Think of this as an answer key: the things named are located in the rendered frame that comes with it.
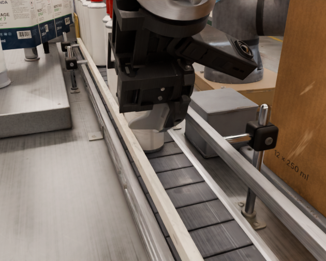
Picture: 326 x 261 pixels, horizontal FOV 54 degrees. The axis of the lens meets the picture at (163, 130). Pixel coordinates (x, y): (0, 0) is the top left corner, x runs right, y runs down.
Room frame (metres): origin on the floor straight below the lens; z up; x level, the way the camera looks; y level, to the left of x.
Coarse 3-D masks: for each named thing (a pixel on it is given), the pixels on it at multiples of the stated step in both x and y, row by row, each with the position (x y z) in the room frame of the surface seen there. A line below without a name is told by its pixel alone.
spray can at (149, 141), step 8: (136, 112) 0.42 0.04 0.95; (144, 112) 0.42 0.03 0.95; (136, 136) 0.43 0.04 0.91; (144, 136) 0.42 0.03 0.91; (152, 136) 0.42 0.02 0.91; (160, 136) 0.43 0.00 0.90; (144, 144) 0.42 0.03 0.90; (152, 144) 0.42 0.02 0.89; (160, 144) 0.43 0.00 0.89; (144, 152) 0.42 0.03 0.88; (152, 152) 0.42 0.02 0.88
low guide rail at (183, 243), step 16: (80, 48) 1.02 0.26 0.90; (96, 80) 0.70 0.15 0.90; (112, 96) 0.57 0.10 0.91; (112, 112) 0.52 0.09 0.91; (128, 128) 0.43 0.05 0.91; (128, 144) 0.40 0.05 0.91; (144, 160) 0.35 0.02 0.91; (144, 176) 0.32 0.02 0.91; (160, 192) 0.28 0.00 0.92; (160, 208) 0.26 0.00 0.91; (176, 224) 0.23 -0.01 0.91; (176, 240) 0.22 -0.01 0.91; (192, 240) 0.21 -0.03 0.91; (192, 256) 0.19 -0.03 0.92
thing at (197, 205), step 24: (168, 144) 0.45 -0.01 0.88; (168, 168) 0.38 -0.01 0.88; (192, 168) 0.38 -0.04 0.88; (144, 192) 0.33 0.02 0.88; (168, 192) 0.33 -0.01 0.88; (192, 192) 0.33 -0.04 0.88; (192, 216) 0.28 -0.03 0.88; (216, 216) 0.28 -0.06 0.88; (168, 240) 0.25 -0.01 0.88; (216, 240) 0.25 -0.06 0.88; (240, 240) 0.25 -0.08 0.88
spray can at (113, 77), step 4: (112, 0) 0.59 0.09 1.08; (112, 4) 0.59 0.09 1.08; (112, 8) 0.59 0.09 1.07; (108, 24) 0.59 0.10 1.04; (108, 28) 0.59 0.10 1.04; (108, 32) 0.59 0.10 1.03; (112, 52) 0.59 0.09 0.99; (112, 56) 0.59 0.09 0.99; (112, 68) 0.59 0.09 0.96; (112, 72) 0.59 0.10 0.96; (112, 76) 0.59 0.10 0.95; (116, 76) 0.58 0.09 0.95; (112, 80) 0.59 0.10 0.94; (116, 80) 0.58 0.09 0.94; (112, 84) 0.59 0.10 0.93; (116, 84) 0.58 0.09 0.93; (112, 88) 0.59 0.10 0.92; (116, 88) 0.58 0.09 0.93; (112, 92) 0.59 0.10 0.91; (116, 100) 0.59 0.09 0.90
